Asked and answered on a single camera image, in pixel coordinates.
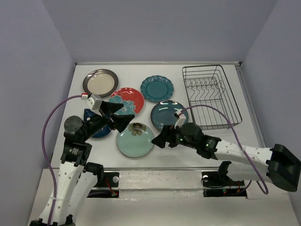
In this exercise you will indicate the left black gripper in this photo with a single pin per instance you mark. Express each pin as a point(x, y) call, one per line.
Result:
point(120, 121)

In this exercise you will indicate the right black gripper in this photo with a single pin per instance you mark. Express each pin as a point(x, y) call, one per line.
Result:
point(167, 134)

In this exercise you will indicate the red plate with teal flower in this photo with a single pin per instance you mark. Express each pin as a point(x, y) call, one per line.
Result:
point(132, 100)

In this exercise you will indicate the light green flower plate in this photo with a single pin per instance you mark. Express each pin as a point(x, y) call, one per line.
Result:
point(135, 140)

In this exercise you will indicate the dark teal blossom plate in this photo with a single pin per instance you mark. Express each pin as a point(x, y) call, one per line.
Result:
point(163, 113)

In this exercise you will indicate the dark blue square plate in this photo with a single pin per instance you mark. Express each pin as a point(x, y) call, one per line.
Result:
point(103, 132)

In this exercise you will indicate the cream plate with brown rim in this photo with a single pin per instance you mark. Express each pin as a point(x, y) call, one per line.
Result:
point(101, 82)

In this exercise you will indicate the teal scalloped plate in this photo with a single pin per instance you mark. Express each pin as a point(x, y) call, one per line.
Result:
point(157, 88)

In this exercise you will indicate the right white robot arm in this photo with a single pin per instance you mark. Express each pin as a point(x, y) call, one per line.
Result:
point(276, 165)

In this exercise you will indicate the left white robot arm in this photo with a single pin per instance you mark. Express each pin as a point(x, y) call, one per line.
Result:
point(76, 175)

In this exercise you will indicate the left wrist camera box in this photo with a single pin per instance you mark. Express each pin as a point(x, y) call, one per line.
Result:
point(93, 101)

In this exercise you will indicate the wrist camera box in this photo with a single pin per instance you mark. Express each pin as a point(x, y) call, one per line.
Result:
point(93, 101)
point(181, 119)

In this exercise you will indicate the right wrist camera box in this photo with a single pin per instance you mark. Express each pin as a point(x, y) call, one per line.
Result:
point(181, 119)

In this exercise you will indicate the black wire dish rack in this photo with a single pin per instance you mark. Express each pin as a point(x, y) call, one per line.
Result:
point(211, 97)

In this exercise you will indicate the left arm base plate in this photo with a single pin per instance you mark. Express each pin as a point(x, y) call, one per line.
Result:
point(108, 187)

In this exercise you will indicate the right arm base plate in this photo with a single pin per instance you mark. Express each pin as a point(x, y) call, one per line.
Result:
point(216, 186)

